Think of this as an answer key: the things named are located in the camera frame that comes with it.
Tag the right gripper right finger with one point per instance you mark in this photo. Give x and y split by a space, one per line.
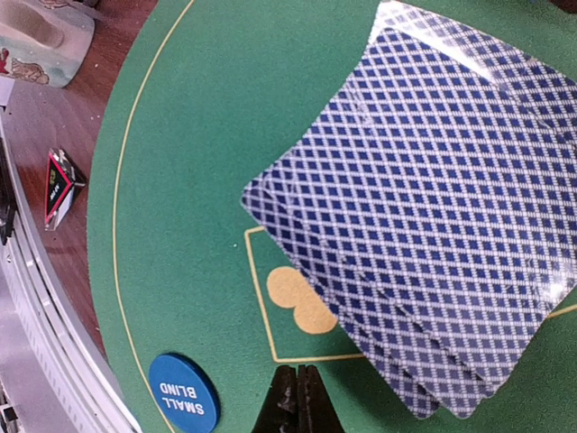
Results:
316 412

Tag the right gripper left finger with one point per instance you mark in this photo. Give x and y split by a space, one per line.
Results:
279 411

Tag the blue playing card deck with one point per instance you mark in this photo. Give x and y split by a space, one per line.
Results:
432 205

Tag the blue small blind button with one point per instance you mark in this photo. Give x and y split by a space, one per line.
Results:
184 393

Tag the round green poker mat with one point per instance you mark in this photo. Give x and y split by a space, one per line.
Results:
211 94

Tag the red black triangle token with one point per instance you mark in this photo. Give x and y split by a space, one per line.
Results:
64 181

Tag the white floral mug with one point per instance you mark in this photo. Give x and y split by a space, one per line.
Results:
44 42

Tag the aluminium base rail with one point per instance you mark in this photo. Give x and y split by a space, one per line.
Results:
52 371

